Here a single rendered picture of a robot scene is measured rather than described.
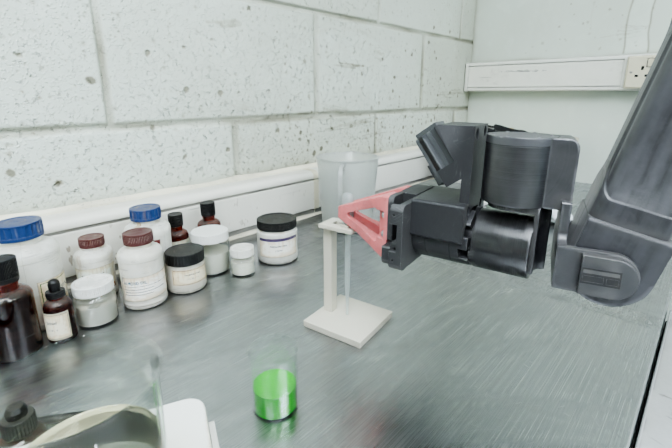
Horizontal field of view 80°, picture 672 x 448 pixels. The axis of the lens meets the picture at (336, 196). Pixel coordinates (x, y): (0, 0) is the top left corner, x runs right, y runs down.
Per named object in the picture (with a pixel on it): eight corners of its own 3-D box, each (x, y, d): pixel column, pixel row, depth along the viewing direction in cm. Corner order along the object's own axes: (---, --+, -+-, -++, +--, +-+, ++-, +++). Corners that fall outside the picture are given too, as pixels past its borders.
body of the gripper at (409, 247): (385, 203, 37) (464, 217, 33) (426, 183, 46) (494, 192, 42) (382, 267, 39) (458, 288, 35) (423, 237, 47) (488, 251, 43)
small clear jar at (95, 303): (115, 326, 49) (109, 286, 47) (72, 332, 47) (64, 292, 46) (122, 307, 53) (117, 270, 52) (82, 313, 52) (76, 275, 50)
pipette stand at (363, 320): (392, 316, 51) (396, 220, 48) (360, 349, 44) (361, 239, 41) (339, 299, 55) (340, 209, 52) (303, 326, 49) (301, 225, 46)
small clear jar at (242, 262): (253, 265, 66) (252, 241, 65) (257, 275, 62) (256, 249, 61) (229, 269, 64) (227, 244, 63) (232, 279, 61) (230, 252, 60)
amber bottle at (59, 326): (59, 330, 48) (48, 273, 46) (83, 330, 48) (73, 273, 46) (42, 345, 45) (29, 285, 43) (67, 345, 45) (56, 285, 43)
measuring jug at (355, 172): (373, 245, 74) (375, 166, 71) (306, 241, 76) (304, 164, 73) (379, 216, 92) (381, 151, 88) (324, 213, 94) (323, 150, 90)
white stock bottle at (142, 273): (119, 298, 55) (109, 230, 53) (161, 287, 59) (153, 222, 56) (128, 315, 51) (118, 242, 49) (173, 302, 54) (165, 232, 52)
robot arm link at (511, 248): (461, 200, 36) (548, 213, 32) (479, 188, 40) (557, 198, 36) (455, 271, 37) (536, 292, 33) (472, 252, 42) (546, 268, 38)
